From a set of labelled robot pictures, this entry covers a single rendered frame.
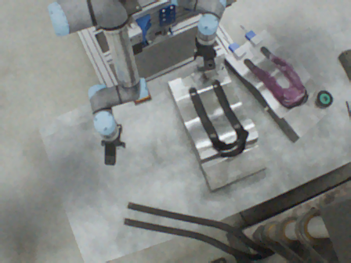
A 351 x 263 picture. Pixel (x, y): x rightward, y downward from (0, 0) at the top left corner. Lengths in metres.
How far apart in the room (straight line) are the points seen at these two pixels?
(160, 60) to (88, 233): 1.25
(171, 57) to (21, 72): 1.08
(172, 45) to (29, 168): 1.22
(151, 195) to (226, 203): 0.32
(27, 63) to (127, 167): 1.45
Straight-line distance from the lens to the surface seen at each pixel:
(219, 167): 1.85
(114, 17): 1.38
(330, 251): 1.21
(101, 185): 1.92
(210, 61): 1.85
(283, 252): 1.69
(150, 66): 2.69
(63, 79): 2.98
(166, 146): 1.92
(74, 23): 1.37
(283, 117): 1.90
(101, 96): 1.61
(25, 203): 2.85
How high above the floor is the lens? 2.67
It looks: 75 degrees down
